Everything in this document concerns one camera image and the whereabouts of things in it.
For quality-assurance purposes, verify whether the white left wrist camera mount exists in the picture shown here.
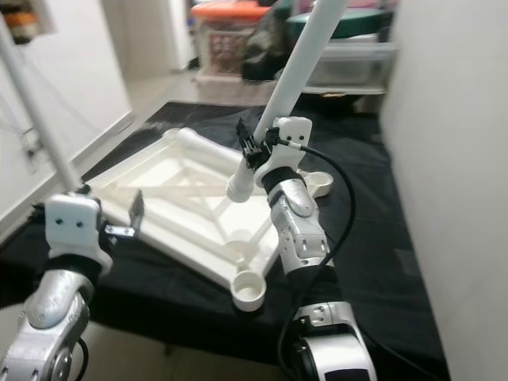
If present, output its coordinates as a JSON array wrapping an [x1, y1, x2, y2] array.
[[45, 193, 115, 275]]

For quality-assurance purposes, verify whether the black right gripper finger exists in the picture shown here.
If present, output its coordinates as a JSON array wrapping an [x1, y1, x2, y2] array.
[[236, 119, 260, 164]]

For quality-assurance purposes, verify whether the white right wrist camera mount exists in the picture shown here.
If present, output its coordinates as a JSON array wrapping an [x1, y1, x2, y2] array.
[[258, 117, 314, 185]]

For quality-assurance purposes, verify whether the orange-lidded clear storage bin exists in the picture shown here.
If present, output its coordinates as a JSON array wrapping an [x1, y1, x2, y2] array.
[[190, 0, 275, 76]]

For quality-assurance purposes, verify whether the white plastic table top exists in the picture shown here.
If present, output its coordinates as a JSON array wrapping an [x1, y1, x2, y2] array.
[[83, 127, 334, 312]]

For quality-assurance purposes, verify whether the beige patterned cover cloth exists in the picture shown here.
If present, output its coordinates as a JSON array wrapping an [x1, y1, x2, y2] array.
[[194, 71, 287, 104]]

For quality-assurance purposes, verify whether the black round wok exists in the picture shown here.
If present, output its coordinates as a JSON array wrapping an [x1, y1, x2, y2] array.
[[286, 75, 391, 101]]

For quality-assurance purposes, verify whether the black tablecloth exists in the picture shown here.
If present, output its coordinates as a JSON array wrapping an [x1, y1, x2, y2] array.
[[0, 102, 453, 381]]

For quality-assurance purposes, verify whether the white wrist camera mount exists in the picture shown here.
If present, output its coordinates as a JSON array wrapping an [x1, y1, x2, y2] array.
[[45, 193, 115, 275], [258, 117, 314, 185]]

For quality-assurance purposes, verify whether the green-lidded clear storage bin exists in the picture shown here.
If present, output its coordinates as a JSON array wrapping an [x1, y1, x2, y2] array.
[[290, 8, 398, 88]]

